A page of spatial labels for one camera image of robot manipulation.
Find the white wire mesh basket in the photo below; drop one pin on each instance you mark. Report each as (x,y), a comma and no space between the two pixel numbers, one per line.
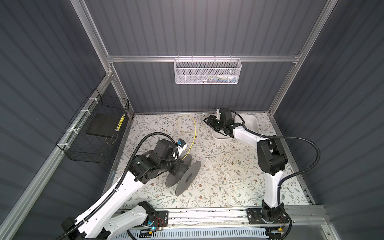
(188,69)

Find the yellow marker pen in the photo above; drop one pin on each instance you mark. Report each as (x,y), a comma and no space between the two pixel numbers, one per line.
(120,122)

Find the right white plastic bin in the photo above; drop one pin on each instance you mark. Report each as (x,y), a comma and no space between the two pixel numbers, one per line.
(251,123)

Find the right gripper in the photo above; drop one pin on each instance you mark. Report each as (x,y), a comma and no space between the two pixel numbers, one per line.
(211,121)

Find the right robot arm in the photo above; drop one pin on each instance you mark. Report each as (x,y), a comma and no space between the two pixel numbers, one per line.
(272,158)

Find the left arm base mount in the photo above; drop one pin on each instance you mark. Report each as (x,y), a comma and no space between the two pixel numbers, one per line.
(158,219)

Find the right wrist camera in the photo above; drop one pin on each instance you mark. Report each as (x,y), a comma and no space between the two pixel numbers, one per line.
(218,114)

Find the black wire basket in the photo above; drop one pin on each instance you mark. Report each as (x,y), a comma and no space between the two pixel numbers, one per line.
(79,146)

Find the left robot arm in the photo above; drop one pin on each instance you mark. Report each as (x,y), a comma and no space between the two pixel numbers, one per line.
(99,222)

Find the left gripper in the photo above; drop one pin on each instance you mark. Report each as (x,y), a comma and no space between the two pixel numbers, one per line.
(178,164)

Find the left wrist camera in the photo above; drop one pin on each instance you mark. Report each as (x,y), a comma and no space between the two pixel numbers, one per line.
(181,146)

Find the items in white basket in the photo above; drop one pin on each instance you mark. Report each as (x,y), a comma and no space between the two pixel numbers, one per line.
(218,79)

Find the aluminium front rail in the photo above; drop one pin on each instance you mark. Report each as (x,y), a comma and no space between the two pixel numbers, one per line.
(242,216)

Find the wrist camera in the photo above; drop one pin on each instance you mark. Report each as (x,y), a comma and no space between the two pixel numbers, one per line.
(218,114)
(181,146)

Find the dark grey foam spool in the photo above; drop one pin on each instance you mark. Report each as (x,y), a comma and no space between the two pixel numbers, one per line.
(186,176)

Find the black foam pad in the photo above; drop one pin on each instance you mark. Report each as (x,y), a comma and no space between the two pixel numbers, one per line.
(103,125)

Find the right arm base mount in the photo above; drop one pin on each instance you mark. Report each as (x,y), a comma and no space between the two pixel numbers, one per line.
(267,215)

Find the left white plastic bin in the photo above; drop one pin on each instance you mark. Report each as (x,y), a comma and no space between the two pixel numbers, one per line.
(222,136)

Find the white plastic bin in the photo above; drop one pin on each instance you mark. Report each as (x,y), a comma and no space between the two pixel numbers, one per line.
(251,123)
(222,136)

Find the white slotted cable duct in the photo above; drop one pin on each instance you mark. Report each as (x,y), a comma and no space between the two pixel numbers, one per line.
(242,233)

